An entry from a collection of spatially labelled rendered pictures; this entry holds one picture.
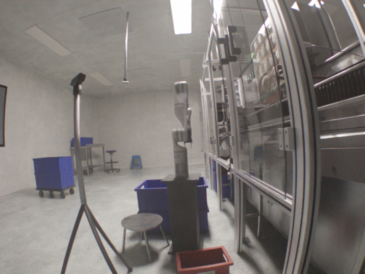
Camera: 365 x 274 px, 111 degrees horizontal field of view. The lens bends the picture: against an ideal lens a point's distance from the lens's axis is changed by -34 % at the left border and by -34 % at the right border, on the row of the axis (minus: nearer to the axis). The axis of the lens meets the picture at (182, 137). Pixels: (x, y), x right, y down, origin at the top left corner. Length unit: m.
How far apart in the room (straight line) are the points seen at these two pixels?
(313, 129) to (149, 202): 1.37
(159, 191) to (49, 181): 2.20
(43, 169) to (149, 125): 4.33
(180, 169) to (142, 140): 5.49
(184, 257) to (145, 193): 0.64
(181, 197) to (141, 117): 5.67
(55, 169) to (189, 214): 2.42
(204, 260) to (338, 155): 1.01
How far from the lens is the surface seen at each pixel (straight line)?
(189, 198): 1.23
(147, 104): 6.77
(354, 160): 0.45
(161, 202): 1.57
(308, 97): 0.48
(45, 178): 3.38
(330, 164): 0.51
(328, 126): 0.88
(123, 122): 6.93
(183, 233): 1.34
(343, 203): 0.86
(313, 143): 0.47
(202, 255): 1.24
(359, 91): 0.63
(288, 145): 0.50
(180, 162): 1.23
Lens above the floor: 0.78
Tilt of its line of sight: 2 degrees up
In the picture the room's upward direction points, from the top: 4 degrees counter-clockwise
